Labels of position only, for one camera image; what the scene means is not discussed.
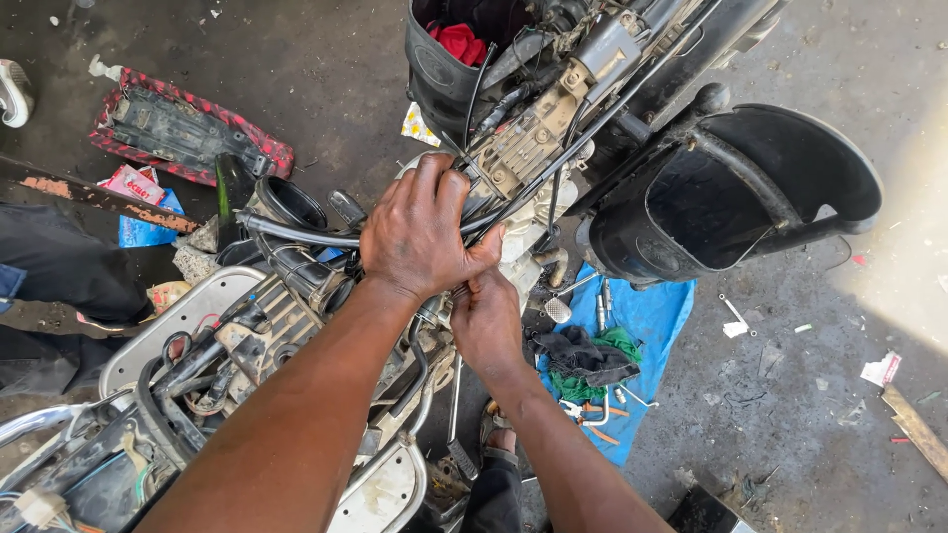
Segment person's left hand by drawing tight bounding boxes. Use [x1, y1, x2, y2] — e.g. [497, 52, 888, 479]
[359, 152, 509, 305]

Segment person's right hand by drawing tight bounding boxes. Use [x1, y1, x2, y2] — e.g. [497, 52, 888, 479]
[448, 266, 528, 373]

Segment black control cable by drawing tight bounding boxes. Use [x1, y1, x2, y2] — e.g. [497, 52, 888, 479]
[441, 0, 723, 249]

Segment silver socket rod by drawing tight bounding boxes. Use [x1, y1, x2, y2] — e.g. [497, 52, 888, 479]
[554, 270, 602, 299]

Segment brown sandal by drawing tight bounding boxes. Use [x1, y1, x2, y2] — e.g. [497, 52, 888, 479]
[477, 400, 524, 469]

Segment black rag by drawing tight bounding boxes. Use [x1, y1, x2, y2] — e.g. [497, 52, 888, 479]
[532, 326, 642, 387]

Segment silver spanner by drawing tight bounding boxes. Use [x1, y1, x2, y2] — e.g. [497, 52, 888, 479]
[595, 277, 615, 336]

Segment person's foot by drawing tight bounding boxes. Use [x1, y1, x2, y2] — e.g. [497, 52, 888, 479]
[483, 415, 521, 458]

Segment green rag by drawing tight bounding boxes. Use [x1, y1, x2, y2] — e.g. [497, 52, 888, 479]
[547, 326, 644, 404]

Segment stripped motorcycle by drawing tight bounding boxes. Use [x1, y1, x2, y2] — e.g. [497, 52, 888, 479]
[0, 0, 886, 533]

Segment yellow white wrapper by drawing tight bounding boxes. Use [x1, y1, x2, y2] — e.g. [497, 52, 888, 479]
[400, 101, 442, 148]

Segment blue tarp sheet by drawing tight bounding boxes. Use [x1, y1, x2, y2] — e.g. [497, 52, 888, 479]
[537, 261, 698, 467]

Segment black leg guard with pocket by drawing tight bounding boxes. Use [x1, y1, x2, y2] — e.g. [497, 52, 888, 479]
[403, 0, 536, 143]

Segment black panel with green stripe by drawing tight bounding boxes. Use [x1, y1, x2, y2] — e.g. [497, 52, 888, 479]
[214, 153, 257, 251]

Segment red cloth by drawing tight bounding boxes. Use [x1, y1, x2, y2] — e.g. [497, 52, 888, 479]
[427, 22, 490, 68]

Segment grey stone chunk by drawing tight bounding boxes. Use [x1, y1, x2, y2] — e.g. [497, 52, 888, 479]
[172, 215, 223, 287]

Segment silver bent wrench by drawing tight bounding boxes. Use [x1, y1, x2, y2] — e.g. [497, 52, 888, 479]
[717, 293, 758, 339]

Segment chrome side cover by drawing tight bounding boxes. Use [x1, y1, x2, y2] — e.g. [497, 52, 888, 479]
[98, 265, 269, 402]

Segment blue plastic packet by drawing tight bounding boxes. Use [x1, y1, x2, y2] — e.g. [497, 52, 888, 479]
[118, 188, 186, 249]

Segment motorcycle seat red checked cover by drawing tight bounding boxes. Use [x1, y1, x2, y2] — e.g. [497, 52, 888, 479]
[89, 68, 296, 188]

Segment black flat box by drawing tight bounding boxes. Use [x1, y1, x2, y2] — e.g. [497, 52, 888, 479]
[667, 484, 758, 533]

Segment black crash guard bar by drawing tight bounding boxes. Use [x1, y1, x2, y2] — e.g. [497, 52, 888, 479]
[687, 124, 876, 256]

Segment red snack packet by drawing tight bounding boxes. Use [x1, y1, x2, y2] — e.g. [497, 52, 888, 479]
[98, 164, 167, 207]

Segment rusty metal bar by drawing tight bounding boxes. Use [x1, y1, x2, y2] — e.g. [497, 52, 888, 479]
[0, 153, 202, 236]

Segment red white paper scrap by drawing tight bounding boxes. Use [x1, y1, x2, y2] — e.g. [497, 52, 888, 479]
[860, 351, 904, 388]

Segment wooden plank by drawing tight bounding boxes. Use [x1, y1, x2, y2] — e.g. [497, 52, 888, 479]
[880, 384, 948, 484]

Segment black rubber intake hose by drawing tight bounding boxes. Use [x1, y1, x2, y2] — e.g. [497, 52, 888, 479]
[250, 175, 358, 313]

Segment thin black rubber hose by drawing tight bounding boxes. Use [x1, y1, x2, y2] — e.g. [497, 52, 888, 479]
[236, 211, 364, 249]

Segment orange handled pliers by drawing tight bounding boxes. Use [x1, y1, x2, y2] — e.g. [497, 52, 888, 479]
[576, 400, 632, 447]

